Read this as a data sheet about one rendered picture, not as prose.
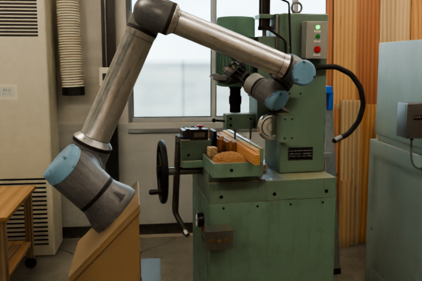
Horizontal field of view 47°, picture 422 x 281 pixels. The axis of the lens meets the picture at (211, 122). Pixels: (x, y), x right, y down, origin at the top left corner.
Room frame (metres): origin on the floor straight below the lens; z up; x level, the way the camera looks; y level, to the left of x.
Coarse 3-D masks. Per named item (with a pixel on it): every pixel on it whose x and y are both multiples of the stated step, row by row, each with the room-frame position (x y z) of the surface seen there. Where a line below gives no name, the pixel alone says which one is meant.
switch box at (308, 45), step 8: (304, 24) 2.15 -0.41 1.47; (312, 24) 2.13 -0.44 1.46; (320, 24) 2.14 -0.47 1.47; (304, 32) 2.15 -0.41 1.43; (312, 32) 2.13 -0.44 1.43; (304, 40) 2.15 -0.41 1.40; (312, 40) 2.13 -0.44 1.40; (320, 40) 2.14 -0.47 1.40; (304, 48) 2.14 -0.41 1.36; (312, 48) 2.13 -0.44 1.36; (304, 56) 2.14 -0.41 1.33; (312, 56) 2.13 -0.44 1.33; (320, 56) 2.14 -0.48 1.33
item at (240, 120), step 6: (228, 114) 2.20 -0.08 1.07; (234, 114) 2.20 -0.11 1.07; (240, 114) 2.21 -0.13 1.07; (246, 114) 2.21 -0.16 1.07; (252, 114) 2.22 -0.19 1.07; (228, 120) 2.19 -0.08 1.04; (234, 120) 2.20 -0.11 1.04; (240, 120) 2.21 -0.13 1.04; (246, 120) 2.21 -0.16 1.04; (228, 126) 2.19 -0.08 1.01; (234, 126) 2.20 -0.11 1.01; (240, 126) 2.21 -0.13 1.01; (246, 126) 2.21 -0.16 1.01; (252, 126) 2.22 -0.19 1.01
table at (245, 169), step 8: (200, 160) 2.13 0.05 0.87; (208, 160) 2.00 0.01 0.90; (208, 168) 2.00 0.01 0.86; (216, 168) 1.92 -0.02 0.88; (224, 168) 1.92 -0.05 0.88; (232, 168) 1.93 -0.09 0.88; (240, 168) 1.94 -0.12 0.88; (248, 168) 1.94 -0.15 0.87; (256, 168) 1.95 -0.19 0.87; (216, 176) 1.92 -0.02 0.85; (224, 176) 1.92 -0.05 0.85; (232, 176) 1.93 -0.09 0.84; (240, 176) 1.94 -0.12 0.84; (248, 176) 1.94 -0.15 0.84
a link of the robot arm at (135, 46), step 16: (128, 32) 1.77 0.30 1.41; (144, 32) 1.75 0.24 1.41; (128, 48) 1.75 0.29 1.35; (144, 48) 1.77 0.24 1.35; (112, 64) 1.77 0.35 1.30; (128, 64) 1.75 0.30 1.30; (112, 80) 1.75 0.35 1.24; (128, 80) 1.76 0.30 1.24; (112, 96) 1.75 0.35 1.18; (128, 96) 1.79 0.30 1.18; (96, 112) 1.75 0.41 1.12; (112, 112) 1.75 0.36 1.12; (96, 128) 1.74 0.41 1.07; (112, 128) 1.77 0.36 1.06; (80, 144) 1.72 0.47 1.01; (96, 144) 1.73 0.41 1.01
